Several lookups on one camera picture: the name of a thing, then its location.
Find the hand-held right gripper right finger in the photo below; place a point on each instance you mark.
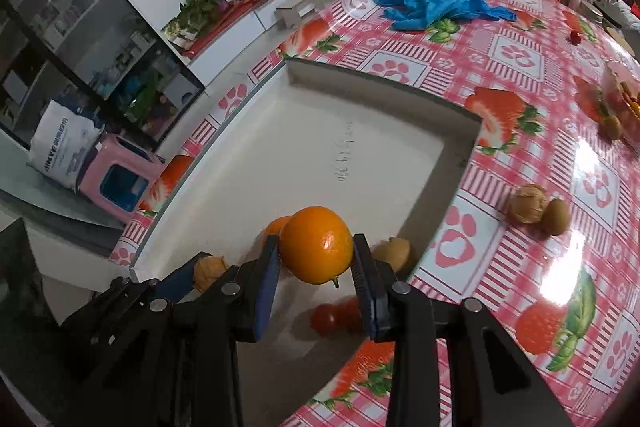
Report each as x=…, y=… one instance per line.
x=367, y=302

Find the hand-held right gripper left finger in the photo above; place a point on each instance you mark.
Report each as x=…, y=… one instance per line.
x=265, y=302

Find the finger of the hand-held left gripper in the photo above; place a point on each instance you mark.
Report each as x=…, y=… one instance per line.
x=177, y=281

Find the red cherry tomato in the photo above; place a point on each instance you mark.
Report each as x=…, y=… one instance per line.
x=350, y=313
x=575, y=38
x=324, y=319

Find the tan walnut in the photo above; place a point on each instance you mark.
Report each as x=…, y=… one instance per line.
x=527, y=204
x=210, y=273

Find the brown round longan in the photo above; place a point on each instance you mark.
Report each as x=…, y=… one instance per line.
x=557, y=217
x=392, y=253
x=611, y=128

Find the small orange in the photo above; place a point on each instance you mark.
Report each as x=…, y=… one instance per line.
x=635, y=108
x=274, y=229

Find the large orange with green stem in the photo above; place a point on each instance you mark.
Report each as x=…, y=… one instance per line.
x=315, y=244

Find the white square tray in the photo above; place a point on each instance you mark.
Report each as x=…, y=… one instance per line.
x=310, y=147

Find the pink plastic stool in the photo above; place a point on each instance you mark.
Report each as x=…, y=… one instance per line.
x=120, y=179

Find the white printed sack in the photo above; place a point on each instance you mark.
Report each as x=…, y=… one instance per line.
x=62, y=142

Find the pink checked strawberry tablecloth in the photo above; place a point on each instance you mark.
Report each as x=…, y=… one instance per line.
x=550, y=157

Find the white television console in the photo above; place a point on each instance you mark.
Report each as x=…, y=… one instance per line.
x=235, y=37

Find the dark glass door cabinet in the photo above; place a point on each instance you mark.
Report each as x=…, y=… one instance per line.
x=75, y=32

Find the green potted plant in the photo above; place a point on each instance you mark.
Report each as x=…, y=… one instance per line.
x=200, y=9

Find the blue rubber gloves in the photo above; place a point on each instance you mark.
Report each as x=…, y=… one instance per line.
x=430, y=2

